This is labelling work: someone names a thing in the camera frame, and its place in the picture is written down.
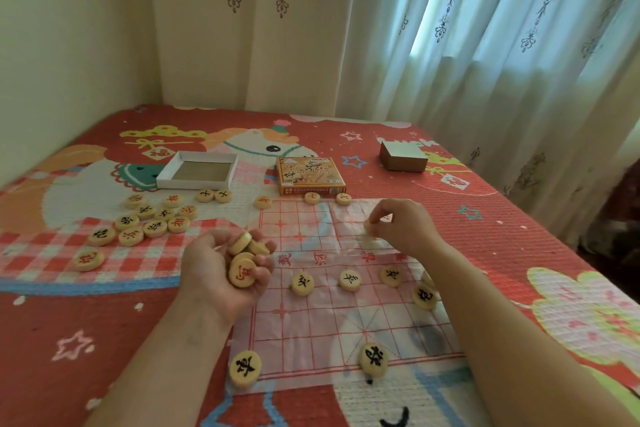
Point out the translucent plastic chess board sheet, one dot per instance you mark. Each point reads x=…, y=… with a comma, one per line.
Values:
x=320, y=331

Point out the white sheer floral curtain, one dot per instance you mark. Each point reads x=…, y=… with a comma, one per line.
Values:
x=500, y=66

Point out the cream patterned curtain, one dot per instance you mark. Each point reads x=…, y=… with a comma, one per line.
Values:
x=260, y=41

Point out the person's left hand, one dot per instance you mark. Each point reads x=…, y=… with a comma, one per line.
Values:
x=205, y=274

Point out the person's right hand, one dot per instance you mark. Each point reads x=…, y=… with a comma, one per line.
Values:
x=407, y=229

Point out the black-marked wooden chess piece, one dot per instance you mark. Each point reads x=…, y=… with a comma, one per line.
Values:
x=374, y=360
x=425, y=297
x=343, y=199
x=302, y=284
x=244, y=369
x=391, y=276
x=350, y=280

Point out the white cardboard box tray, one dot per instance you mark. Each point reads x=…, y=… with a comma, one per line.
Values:
x=197, y=172

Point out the person's right forearm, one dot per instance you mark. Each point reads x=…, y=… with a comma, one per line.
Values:
x=505, y=346

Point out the red-marked wooden chess piece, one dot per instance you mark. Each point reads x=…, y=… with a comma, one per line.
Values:
x=263, y=201
x=241, y=274
x=312, y=198

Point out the pile of wooden chess discs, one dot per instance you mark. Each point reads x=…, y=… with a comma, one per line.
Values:
x=131, y=236

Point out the dark maroon furniture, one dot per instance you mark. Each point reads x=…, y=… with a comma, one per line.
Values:
x=620, y=226

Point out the small grey box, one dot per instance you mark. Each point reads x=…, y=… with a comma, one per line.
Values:
x=404, y=156

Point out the person's right thumb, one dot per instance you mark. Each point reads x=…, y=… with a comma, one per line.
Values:
x=384, y=230

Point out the person's left fingers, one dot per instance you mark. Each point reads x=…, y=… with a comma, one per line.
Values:
x=265, y=272

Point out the red cartoon bed sheet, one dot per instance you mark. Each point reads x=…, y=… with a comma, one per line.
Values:
x=100, y=321

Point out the orange chess box lid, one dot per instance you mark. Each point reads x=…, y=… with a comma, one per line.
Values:
x=310, y=175

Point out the person's left forearm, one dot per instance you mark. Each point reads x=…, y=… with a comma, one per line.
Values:
x=160, y=366

